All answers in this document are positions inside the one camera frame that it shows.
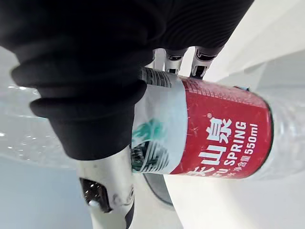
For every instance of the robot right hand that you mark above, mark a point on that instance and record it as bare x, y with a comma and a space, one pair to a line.
83, 59

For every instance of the plastic bottle with red label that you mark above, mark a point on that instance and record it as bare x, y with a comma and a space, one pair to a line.
214, 119

